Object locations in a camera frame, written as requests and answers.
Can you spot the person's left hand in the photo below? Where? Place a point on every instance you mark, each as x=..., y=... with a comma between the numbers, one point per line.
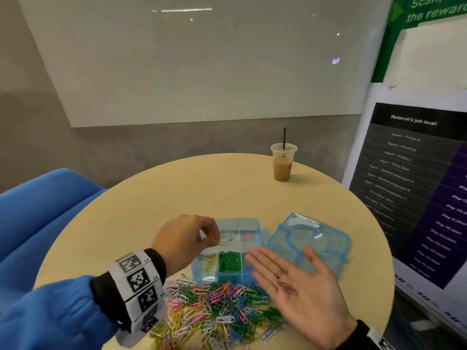
x=182, y=244

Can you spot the person's right hand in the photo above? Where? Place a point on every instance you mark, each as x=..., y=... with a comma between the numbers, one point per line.
x=306, y=302

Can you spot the bunch of yellow paper clips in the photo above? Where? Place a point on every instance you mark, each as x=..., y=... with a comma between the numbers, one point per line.
x=210, y=261

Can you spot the bunch of green paper clips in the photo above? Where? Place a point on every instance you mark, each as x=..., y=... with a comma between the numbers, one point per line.
x=230, y=261

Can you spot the blue compartment organizer box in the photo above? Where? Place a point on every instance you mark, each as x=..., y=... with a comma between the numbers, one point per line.
x=248, y=251

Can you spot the pile of coloured paper clips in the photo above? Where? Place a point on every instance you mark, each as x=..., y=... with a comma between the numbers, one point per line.
x=211, y=313

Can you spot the person's left forearm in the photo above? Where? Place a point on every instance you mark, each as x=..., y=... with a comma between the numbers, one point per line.
x=58, y=309

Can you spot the blue transparent box lid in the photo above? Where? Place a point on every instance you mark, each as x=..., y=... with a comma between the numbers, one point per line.
x=314, y=240

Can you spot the round wooden table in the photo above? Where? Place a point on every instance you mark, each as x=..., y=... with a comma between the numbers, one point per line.
x=146, y=207

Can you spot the left wrist marker band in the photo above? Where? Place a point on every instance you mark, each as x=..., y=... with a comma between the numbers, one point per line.
x=137, y=284

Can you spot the wrist marker band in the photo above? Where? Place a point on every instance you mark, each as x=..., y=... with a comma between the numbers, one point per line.
x=383, y=339
x=137, y=284

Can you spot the right wrist marker band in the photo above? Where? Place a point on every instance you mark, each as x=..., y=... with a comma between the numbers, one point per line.
x=383, y=339

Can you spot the iced coffee plastic cup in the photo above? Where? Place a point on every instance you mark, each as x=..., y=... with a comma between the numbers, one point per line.
x=282, y=167

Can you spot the blue upholstered chair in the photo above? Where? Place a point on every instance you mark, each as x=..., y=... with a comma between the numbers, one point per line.
x=36, y=222

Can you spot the black drinking straw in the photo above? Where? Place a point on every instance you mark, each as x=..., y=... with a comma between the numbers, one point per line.
x=284, y=137

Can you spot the standing poster banner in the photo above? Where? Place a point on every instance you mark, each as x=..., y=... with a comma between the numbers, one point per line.
x=416, y=193

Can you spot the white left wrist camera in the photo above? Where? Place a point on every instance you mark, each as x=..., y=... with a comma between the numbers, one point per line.
x=146, y=326

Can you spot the white wall board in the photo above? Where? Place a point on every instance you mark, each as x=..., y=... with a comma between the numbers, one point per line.
x=204, y=54

